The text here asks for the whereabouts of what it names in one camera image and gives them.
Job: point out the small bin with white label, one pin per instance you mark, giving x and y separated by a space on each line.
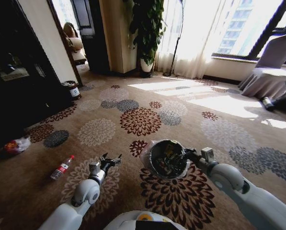
73 90

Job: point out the dark window frame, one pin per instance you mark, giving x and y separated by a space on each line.
265 31

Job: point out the black floor lamp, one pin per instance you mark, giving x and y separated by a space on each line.
175 50

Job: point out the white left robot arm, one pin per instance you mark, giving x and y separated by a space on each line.
68 215

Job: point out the beige upholstered armchair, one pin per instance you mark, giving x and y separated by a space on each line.
74 45

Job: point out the sheer white curtain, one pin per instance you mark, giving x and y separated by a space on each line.
193 38

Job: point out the black trash bin with liner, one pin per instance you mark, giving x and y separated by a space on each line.
165 160

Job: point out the white plant pot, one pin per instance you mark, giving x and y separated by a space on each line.
147 67

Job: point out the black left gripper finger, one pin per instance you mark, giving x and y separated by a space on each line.
116 160
103 157

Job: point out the chair with pale cloth cover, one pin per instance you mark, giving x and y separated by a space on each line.
269 72

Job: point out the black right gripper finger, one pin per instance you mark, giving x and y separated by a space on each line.
187 157
190 150

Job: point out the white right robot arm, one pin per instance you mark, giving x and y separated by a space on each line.
241 189

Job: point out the crumpled red white plastic bag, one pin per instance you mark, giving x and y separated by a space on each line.
17 145

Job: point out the white robot front shell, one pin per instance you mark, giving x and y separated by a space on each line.
142 221

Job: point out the clear plastic bottle red cap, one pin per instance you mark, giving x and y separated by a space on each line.
60 168

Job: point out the dark wooden cabinet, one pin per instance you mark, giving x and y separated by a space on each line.
20 76

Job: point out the green leafy potted plant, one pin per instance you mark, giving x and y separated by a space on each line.
145 26

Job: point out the silver metal can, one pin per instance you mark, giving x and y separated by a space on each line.
267 103

